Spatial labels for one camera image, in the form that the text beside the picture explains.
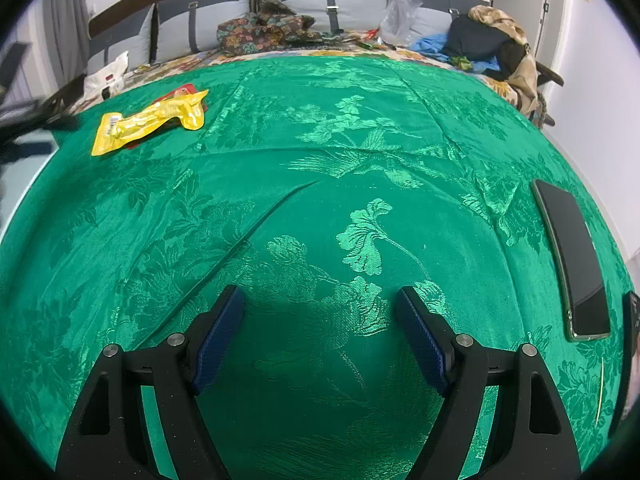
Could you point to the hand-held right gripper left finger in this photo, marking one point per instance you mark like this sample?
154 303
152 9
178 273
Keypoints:
222 330

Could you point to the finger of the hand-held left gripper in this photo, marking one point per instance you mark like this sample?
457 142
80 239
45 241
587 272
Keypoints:
50 112
12 65

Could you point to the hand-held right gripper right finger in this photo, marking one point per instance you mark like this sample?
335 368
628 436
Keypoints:
422 335

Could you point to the white cardboard box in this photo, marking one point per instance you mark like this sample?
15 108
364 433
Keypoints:
15 185

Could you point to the long yellow snack packet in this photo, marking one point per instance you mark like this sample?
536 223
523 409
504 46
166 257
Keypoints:
145 122

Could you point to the grey pleated curtain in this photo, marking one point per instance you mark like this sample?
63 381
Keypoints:
65 20

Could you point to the white plastic bag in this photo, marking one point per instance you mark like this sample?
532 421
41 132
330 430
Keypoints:
107 72

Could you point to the grey two-tone pillow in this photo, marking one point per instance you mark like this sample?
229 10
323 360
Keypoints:
435 10
125 40
310 0
215 15

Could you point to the red snack packet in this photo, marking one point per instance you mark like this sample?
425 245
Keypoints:
182 91

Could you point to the green patterned blanket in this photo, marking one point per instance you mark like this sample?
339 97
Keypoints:
320 200

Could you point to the floral bed sheet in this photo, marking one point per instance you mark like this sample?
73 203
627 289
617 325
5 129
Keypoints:
210 60

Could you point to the black smartphone dark screen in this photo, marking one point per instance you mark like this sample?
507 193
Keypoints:
575 260

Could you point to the thin yellow stick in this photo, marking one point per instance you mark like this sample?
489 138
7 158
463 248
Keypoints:
601 390

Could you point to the black smartphone lit screen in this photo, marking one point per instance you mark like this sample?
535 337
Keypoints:
632 340

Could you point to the dark floral cloth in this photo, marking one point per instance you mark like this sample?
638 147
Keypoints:
265 27

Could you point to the dark chair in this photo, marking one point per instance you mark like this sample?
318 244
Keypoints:
550 77

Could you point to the blue cloth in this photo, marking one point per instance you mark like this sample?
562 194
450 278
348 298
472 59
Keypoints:
432 44

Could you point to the black clothing pile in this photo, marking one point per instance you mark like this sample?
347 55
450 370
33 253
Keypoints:
475 40

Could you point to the clear plastic bag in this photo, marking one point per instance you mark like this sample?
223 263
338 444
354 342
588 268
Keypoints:
400 20

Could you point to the pile of clothes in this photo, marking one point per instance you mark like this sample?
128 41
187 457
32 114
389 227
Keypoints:
505 20

